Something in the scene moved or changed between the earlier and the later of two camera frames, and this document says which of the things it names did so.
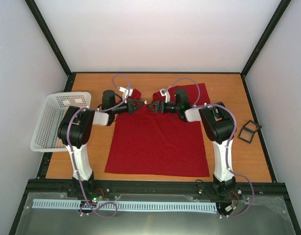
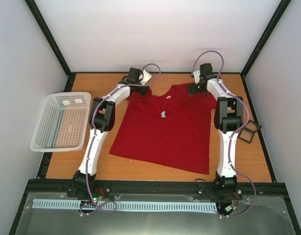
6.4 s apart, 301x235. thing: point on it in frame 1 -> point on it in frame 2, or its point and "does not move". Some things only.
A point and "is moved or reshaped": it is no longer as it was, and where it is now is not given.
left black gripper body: (129, 107) -> (142, 91)
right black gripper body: (163, 108) -> (199, 89)
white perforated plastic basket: (45, 138) does not move
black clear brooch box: (246, 132) does not move
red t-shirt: (148, 140) is moved or reshaped
